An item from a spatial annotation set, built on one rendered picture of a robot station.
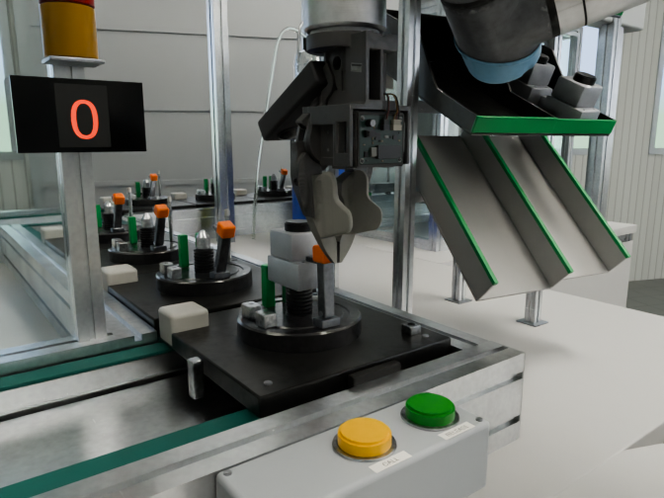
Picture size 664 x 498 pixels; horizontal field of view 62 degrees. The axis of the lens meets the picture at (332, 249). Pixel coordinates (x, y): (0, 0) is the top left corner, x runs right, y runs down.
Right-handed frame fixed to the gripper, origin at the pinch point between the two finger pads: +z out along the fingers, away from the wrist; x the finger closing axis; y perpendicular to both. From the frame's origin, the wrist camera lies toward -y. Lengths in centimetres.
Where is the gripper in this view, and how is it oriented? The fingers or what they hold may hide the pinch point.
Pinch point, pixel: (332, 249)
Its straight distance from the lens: 55.9
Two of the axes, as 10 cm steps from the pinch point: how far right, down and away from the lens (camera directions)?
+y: 6.0, 1.5, -7.8
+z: 0.0, 9.8, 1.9
